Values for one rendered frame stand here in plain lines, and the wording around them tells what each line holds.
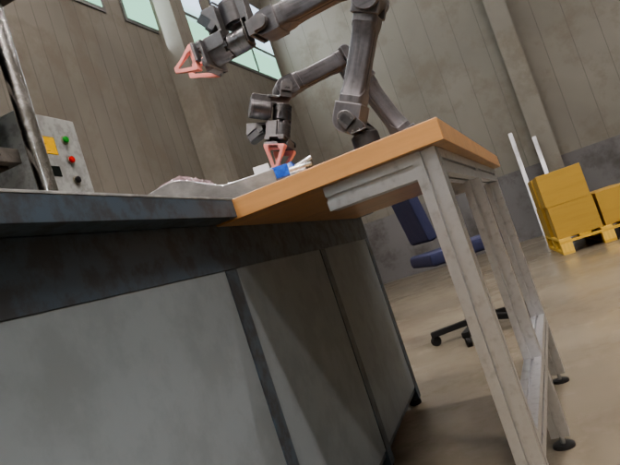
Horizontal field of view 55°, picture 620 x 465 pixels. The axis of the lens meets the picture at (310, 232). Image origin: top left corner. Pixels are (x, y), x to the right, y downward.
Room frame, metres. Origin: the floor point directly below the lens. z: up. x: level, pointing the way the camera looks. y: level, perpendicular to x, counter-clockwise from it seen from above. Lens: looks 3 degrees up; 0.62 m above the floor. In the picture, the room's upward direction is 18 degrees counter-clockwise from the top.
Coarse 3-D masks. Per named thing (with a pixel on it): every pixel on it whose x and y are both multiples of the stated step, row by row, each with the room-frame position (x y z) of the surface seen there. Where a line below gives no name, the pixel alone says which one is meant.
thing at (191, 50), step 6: (192, 42) 1.40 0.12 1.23; (186, 48) 1.41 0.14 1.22; (192, 48) 1.40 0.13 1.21; (186, 54) 1.42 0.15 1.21; (192, 54) 1.40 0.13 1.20; (198, 54) 1.41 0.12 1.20; (180, 60) 1.43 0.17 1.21; (192, 60) 1.41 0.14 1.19; (198, 60) 1.40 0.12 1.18; (180, 66) 1.44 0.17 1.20; (192, 66) 1.41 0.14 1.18; (198, 66) 1.41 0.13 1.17; (180, 72) 1.44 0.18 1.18; (186, 72) 1.43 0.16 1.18
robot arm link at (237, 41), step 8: (232, 24) 1.39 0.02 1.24; (240, 24) 1.40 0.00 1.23; (232, 32) 1.39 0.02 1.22; (240, 32) 1.38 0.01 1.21; (232, 40) 1.39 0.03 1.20; (240, 40) 1.38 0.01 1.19; (248, 40) 1.38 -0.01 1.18; (232, 48) 1.39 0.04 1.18; (240, 48) 1.39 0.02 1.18; (248, 48) 1.40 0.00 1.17
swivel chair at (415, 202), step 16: (400, 208) 3.45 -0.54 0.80; (416, 208) 3.24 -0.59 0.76; (400, 224) 3.63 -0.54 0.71; (416, 224) 3.31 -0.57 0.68; (416, 240) 3.47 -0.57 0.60; (432, 240) 3.25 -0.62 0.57; (480, 240) 3.10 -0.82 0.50; (416, 256) 3.38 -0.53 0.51; (432, 256) 3.07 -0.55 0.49; (464, 320) 3.33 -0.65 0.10; (432, 336) 3.38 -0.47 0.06; (464, 336) 3.08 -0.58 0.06
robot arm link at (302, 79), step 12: (348, 48) 1.80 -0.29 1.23; (324, 60) 1.80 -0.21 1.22; (336, 60) 1.81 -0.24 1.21; (300, 72) 1.78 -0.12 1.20; (312, 72) 1.79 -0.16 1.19; (324, 72) 1.80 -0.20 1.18; (336, 72) 1.84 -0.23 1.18; (276, 84) 1.75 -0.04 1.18; (300, 84) 1.77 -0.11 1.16; (312, 84) 1.81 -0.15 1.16
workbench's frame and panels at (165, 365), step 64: (0, 256) 0.64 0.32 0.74; (64, 256) 0.73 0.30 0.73; (128, 256) 0.85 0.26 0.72; (192, 256) 1.03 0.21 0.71; (256, 256) 1.29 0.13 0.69; (320, 256) 1.73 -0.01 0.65; (0, 320) 0.61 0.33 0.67; (64, 320) 0.70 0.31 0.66; (128, 320) 0.81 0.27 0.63; (192, 320) 0.97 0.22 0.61; (256, 320) 1.20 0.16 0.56; (320, 320) 1.56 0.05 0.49; (384, 320) 2.22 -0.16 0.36; (0, 384) 0.60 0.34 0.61; (64, 384) 0.67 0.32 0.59; (128, 384) 0.78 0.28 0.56; (192, 384) 0.91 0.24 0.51; (256, 384) 1.11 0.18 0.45; (320, 384) 1.42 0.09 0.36; (384, 384) 1.94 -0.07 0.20; (0, 448) 0.58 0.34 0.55; (64, 448) 0.65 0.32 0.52; (128, 448) 0.74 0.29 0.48; (192, 448) 0.87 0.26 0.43; (256, 448) 1.04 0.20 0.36; (320, 448) 1.30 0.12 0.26; (384, 448) 1.73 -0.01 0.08
